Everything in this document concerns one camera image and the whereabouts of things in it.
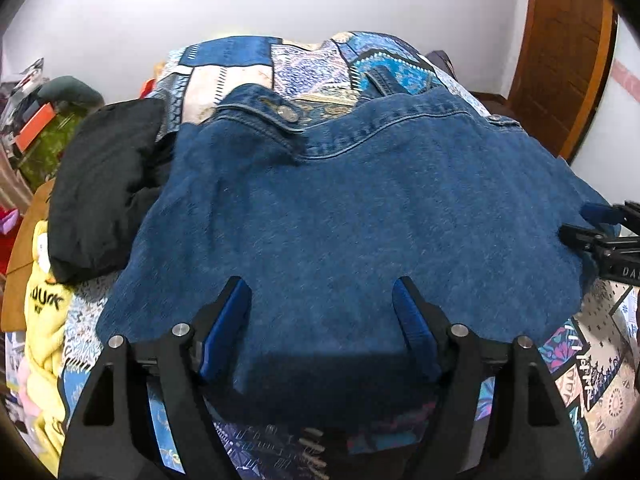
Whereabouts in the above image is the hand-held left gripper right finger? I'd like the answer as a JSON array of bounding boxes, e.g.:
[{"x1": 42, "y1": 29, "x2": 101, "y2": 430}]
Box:
[{"x1": 392, "y1": 276, "x2": 586, "y2": 480}]

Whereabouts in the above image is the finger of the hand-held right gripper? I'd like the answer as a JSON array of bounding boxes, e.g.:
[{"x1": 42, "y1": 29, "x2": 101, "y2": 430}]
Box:
[
  {"x1": 558, "y1": 223, "x2": 640, "y2": 261},
  {"x1": 581, "y1": 200, "x2": 640, "y2": 226}
]

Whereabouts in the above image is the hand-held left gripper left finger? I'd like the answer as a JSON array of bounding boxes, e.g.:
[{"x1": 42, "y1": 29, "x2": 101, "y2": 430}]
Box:
[{"x1": 59, "y1": 276, "x2": 253, "y2": 480}]

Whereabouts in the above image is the blue denim jacket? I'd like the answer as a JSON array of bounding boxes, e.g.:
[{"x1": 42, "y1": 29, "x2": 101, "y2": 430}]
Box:
[{"x1": 95, "y1": 67, "x2": 623, "y2": 428}]

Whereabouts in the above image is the white heart-print sliding door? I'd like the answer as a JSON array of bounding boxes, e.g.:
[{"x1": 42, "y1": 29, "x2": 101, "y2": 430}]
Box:
[{"x1": 570, "y1": 15, "x2": 640, "y2": 206}]

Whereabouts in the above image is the brown wooden door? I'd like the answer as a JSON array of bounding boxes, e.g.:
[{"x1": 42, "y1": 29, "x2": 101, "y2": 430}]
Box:
[{"x1": 507, "y1": 0, "x2": 618, "y2": 161}]

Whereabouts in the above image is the yellow hoodie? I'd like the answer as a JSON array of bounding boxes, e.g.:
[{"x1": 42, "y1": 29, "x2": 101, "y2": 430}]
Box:
[{"x1": 22, "y1": 220, "x2": 68, "y2": 476}]

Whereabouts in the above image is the black garment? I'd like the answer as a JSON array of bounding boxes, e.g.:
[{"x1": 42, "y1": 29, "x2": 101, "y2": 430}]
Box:
[{"x1": 47, "y1": 97, "x2": 173, "y2": 283}]

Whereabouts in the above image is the wooden folding lap table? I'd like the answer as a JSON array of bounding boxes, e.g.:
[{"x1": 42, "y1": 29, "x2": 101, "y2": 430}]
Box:
[{"x1": 0, "y1": 180, "x2": 56, "y2": 333}]

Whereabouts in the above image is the pink plush toy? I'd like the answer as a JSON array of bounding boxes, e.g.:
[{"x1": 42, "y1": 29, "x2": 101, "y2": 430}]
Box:
[{"x1": 10, "y1": 360, "x2": 41, "y2": 416}]

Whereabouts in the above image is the blue patchwork bed cover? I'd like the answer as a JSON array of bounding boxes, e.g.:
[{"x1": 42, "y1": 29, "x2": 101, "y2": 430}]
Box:
[{"x1": 57, "y1": 32, "x2": 640, "y2": 480}]

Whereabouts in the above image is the orange box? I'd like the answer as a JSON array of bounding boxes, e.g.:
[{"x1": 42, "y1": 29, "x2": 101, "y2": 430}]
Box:
[{"x1": 12, "y1": 102, "x2": 56, "y2": 153}]

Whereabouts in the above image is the dark green bag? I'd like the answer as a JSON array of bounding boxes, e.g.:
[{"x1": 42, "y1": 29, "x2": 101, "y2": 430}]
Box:
[{"x1": 37, "y1": 76, "x2": 106, "y2": 108}]

